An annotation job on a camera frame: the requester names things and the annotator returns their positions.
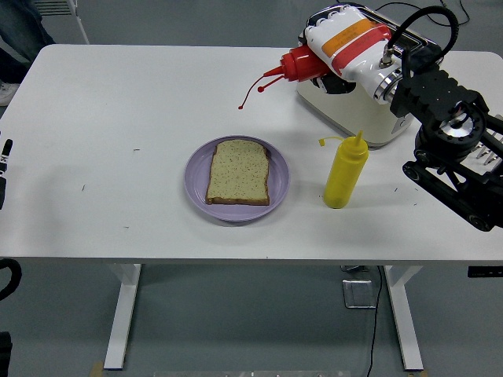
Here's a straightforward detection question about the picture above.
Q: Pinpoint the purple round plate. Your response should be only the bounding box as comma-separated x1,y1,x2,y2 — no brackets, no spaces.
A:
183,135,292,223

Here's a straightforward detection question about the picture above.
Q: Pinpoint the red squeeze bottle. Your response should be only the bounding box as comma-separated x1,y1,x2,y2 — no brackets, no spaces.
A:
238,43,328,110

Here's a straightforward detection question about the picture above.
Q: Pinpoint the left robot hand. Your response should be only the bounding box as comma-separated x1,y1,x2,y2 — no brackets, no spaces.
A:
0,138,13,211

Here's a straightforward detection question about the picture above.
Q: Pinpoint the cream and chrome toaster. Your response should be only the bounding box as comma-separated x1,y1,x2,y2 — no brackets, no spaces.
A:
295,2,445,149

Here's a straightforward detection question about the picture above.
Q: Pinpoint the metal floor outlet plate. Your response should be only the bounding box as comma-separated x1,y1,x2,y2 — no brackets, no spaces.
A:
341,278,378,309

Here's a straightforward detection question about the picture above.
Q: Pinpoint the person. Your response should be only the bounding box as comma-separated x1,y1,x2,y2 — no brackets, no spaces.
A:
0,0,56,107

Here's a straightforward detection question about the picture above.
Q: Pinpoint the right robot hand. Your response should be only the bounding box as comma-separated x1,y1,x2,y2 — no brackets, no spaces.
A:
305,3,394,95

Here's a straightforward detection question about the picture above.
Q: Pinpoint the white table leg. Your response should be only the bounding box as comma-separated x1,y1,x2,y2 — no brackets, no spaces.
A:
384,265,425,372
103,263,142,371

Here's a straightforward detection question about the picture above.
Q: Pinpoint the slice of seeded bread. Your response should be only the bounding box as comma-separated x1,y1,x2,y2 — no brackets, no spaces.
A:
204,139,272,207

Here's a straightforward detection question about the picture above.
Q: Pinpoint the white floor appliance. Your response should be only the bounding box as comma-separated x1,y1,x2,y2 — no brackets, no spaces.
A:
33,0,90,45

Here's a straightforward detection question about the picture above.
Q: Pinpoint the black table control panel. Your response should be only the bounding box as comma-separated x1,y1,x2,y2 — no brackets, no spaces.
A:
467,265,503,278

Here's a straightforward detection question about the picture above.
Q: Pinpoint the thin black floor cable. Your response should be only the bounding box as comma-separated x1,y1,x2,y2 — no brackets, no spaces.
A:
373,0,471,25

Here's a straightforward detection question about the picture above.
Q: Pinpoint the black cable under table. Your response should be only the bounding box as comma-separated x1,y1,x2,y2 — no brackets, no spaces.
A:
365,265,384,377

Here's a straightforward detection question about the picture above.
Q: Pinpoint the yellow squeeze bottle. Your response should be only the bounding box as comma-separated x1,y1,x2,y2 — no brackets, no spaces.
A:
318,130,369,210

